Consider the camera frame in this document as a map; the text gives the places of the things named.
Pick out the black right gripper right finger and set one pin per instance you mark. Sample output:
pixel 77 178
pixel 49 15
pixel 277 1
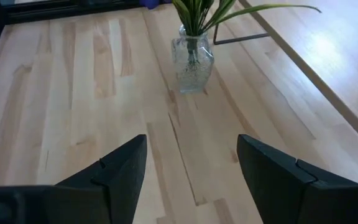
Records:
pixel 275 186

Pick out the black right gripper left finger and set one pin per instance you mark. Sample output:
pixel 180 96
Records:
pixel 117 180

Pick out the purple flower bunch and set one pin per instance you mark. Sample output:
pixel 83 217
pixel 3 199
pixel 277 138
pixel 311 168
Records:
pixel 149 3

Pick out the dense blue flower bunch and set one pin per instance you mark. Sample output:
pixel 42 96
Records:
pixel 225 9

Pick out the sparse blue flower bunch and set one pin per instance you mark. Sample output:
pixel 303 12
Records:
pixel 194 18

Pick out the squat textured glass vase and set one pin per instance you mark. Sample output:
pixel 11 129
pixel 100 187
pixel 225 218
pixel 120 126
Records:
pixel 193 68

